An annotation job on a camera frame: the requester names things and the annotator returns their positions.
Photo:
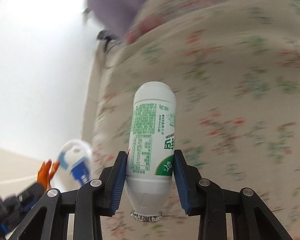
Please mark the white green yogurt bottle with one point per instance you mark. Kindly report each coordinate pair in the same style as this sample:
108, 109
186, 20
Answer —
150, 151

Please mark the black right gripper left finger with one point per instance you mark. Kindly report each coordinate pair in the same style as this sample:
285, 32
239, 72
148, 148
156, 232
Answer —
48, 219

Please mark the purple duvet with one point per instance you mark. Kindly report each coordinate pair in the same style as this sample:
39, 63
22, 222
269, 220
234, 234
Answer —
120, 2

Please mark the orange plastic wrapper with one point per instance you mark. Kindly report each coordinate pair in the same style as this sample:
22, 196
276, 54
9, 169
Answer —
46, 173

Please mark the white patterned trash bin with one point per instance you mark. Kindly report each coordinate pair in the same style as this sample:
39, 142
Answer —
74, 169

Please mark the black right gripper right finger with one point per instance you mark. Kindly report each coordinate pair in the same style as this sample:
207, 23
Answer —
250, 216

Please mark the black wall plug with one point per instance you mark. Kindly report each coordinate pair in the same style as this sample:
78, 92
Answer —
106, 35

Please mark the floral beige blanket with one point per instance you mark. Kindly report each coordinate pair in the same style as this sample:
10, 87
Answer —
234, 66

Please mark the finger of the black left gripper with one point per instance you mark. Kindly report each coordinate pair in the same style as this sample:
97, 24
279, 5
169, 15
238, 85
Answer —
14, 208

